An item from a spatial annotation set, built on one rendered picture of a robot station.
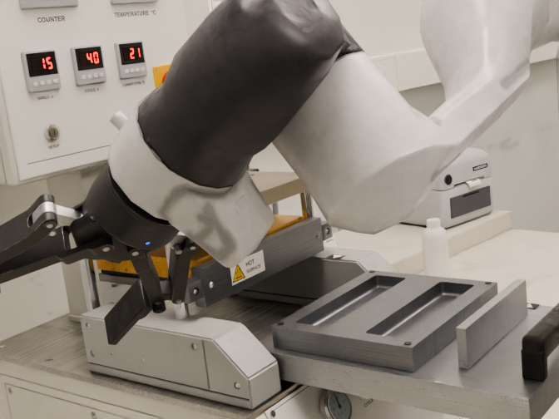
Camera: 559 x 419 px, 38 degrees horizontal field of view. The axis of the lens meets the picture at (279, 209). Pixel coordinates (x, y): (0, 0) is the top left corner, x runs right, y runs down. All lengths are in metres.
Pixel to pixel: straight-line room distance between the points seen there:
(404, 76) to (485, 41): 1.48
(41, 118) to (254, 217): 0.48
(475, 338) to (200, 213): 0.33
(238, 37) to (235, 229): 0.15
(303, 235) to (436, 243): 0.66
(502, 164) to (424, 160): 2.14
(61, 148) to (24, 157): 0.05
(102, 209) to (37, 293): 0.96
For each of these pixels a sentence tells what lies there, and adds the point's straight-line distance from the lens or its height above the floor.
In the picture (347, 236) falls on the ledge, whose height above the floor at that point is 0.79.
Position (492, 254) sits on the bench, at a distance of 1.91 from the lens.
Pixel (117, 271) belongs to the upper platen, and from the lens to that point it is 0.99.
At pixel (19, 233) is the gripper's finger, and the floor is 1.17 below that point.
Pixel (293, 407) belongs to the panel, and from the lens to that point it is 0.86.
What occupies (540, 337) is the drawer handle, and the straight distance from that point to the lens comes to 0.74.
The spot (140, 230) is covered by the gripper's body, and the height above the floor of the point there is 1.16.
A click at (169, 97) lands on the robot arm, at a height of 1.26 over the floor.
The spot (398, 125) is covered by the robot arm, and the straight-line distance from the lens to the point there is 0.57.
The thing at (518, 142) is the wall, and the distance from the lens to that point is 2.79.
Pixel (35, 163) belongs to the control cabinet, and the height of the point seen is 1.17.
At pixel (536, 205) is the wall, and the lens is 2.91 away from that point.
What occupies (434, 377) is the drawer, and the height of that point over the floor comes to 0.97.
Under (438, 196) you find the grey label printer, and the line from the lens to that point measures 1.94.
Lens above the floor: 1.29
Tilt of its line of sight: 12 degrees down
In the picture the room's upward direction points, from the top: 7 degrees counter-clockwise
